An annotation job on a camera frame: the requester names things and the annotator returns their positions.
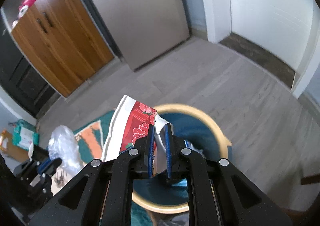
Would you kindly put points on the grey refrigerator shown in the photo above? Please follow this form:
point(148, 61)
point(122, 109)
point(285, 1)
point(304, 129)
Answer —
point(144, 29)

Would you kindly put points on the brown cardboard box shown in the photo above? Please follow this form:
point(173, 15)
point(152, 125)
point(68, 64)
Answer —
point(10, 149)

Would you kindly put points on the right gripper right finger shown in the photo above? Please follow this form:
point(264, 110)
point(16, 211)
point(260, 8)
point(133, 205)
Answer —
point(218, 193)

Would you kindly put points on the wooden cabinet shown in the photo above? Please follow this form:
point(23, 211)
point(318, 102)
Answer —
point(61, 41)

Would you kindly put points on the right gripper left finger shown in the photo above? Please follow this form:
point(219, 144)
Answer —
point(101, 193)

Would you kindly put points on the clear plastic bag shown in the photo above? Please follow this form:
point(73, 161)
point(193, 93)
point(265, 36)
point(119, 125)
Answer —
point(63, 145)

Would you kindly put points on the teal and orange rug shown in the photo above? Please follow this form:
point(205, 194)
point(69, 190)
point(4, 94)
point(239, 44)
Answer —
point(91, 139)

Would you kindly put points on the green wet wipes pack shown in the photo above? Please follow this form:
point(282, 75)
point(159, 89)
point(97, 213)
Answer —
point(24, 135)

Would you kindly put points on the red white snack wrapper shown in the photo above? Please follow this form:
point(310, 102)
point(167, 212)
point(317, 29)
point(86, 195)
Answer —
point(130, 122)

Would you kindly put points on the black paper cup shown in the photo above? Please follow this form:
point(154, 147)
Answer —
point(37, 153)

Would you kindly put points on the black door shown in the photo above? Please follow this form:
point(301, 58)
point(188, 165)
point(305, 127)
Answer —
point(20, 80)

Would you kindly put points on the teal bin with yellow rim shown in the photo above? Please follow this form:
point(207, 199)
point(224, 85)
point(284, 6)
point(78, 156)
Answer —
point(170, 196)

